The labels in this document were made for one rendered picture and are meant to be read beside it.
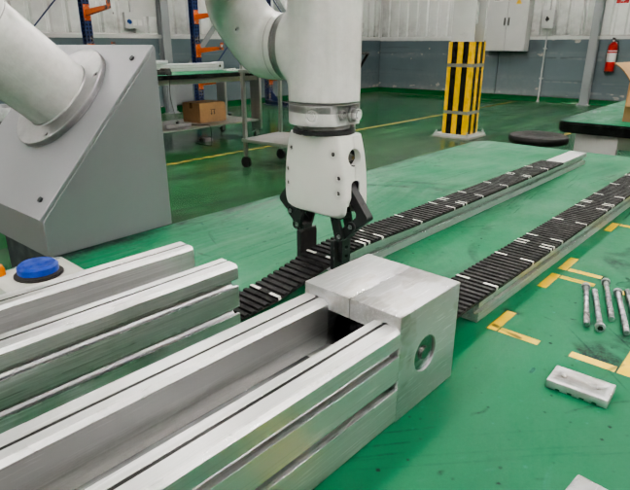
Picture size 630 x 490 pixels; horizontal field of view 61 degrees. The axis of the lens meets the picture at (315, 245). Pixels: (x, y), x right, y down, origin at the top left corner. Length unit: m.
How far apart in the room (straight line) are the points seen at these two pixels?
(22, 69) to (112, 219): 0.24
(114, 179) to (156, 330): 0.42
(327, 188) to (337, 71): 0.13
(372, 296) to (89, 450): 0.23
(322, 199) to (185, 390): 0.34
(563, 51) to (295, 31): 11.27
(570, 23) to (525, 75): 1.17
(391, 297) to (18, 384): 0.29
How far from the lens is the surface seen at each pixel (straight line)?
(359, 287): 0.45
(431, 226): 0.89
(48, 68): 0.93
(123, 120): 0.88
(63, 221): 0.85
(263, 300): 0.63
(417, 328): 0.44
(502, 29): 12.00
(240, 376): 0.41
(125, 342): 0.49
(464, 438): 0.46
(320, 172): 0.64
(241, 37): 0.66
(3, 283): 0.63
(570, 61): 11.79
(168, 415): 0.38
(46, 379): 0.47
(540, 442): 0.47
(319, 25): 0.61
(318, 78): 0.61
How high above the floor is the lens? 1.07
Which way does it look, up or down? 20 degrees down
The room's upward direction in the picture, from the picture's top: straight up
